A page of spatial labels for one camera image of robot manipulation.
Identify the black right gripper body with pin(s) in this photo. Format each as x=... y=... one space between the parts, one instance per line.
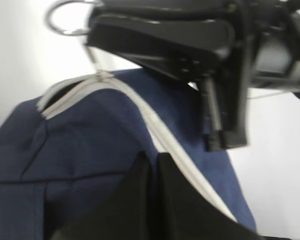
x=265 y=55

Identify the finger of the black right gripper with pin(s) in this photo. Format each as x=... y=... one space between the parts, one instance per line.
x=180 y=50
x=170 y=9

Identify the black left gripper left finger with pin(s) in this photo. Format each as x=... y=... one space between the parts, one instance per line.
x=127 y=214

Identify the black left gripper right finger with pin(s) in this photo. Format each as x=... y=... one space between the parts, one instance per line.
x=186 y=215

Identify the navy grey insulated lunch bag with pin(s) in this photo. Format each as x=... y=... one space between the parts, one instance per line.
x=64 y=153

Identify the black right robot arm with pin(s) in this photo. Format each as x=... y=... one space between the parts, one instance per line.
x=224 y=47

